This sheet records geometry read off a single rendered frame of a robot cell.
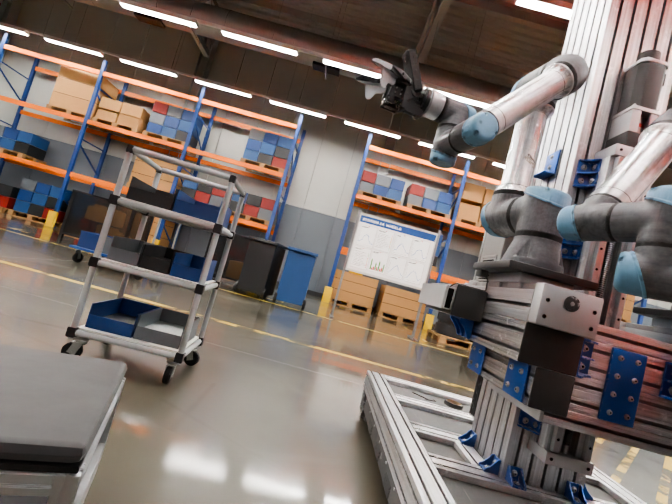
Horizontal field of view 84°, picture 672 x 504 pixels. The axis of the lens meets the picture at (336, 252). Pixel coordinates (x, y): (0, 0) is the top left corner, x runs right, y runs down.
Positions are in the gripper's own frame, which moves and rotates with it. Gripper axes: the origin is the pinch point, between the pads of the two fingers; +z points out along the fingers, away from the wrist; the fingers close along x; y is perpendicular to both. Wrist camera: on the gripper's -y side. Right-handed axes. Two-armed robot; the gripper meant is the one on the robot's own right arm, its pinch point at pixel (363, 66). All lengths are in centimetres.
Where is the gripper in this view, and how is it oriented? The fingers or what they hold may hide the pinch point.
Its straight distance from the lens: 113.0
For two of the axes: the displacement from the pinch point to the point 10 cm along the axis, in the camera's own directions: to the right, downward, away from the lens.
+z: -9.3, -2.7, -2.5
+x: -2.2, -1.4, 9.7
